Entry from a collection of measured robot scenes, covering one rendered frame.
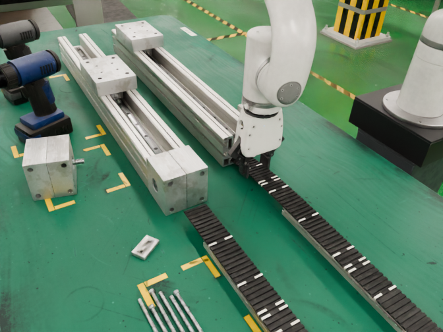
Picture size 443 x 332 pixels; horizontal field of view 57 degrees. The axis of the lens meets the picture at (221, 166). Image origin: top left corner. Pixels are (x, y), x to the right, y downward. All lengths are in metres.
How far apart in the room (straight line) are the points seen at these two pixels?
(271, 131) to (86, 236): 0.44
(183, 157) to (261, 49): 0.27
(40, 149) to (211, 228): 0.40
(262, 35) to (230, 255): 0.40
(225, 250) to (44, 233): 0.36
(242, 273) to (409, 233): 0.38
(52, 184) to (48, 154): 0.06
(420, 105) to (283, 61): 0.53
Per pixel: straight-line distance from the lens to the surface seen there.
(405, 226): 0.95
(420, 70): 1.14
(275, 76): 0.72
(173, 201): 0.85
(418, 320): 0.76
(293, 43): 0.71
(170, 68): 1.34
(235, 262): 0.74
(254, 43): 0.78
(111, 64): 1.22
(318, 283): 0.78
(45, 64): 1.07
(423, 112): 1.17
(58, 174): 0.92
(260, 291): 0.71
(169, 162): 0.85
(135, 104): 1.11
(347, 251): 0.80
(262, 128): 0.86
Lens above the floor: 1.39
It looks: 37 degrees down
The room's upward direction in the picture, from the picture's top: 3 degrees clockwise
